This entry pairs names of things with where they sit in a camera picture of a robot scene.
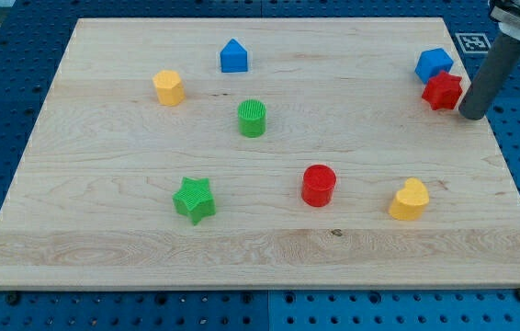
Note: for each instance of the green cylinder block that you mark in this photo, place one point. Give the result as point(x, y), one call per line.
point(251, 118)

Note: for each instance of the green star block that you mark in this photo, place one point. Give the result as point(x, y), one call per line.
point(194, 199)

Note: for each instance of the white fiducial marker tag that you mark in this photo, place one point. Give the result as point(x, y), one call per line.
point(473, 42)

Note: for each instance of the blue cube block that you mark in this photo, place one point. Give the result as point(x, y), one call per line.
point(432, 62)

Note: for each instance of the red star block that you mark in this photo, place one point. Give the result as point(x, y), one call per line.
point(443, 91)

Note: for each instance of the red cylinder block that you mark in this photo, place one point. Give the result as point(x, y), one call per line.
point(318, 184)

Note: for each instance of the yellow hexagon block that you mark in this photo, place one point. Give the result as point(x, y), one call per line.
point(169, 87)

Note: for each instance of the blue house-shaped block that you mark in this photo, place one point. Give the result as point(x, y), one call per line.
point(233, 57)

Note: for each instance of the light wooden board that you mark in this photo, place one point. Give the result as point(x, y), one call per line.
point(90, 207)

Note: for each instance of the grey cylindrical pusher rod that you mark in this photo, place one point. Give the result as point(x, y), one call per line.
point(491, 76)

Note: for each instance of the yellow heart block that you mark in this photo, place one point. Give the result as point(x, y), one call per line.
point(409, 202)

